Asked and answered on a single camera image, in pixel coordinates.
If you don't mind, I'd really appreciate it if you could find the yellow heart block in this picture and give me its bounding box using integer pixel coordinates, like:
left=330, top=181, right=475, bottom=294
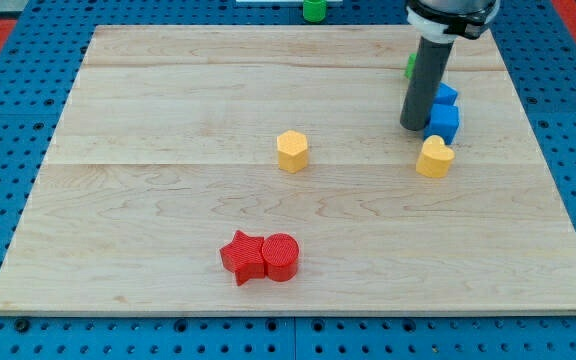
left=415, top=135, right=456, bottom=178

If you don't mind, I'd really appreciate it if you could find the yellow hexagon block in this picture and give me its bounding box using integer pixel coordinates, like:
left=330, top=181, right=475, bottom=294
left=277, top=130, right=309, bottom=173

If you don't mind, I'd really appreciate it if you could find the green block behind rod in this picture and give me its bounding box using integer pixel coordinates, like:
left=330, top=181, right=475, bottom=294
left=404, top=53, right=417, bottom=80

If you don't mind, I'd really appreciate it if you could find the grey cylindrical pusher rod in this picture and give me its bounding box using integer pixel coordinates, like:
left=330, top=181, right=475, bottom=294
left=400, top=37, right=453, bottom=131

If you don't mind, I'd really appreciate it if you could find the red cylinder block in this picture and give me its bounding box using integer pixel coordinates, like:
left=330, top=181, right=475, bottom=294
left=262, top=233, right=300, bottom=282

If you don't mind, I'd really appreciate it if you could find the blue triangular block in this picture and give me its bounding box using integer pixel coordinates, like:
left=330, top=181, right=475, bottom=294
left=434, top=82, right=459, bottom=106

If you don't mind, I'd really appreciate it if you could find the blue cube block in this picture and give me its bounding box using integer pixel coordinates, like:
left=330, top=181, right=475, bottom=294
left=423, top=104, right=460, bottom=145

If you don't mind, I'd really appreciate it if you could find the red star block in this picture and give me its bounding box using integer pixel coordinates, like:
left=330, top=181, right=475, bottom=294
left=219, top=230, right=266, bottom=286

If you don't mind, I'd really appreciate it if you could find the green cylinder at top edge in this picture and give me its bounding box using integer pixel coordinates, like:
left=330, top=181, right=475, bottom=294
left=302, top=0, right=327, bottom=23

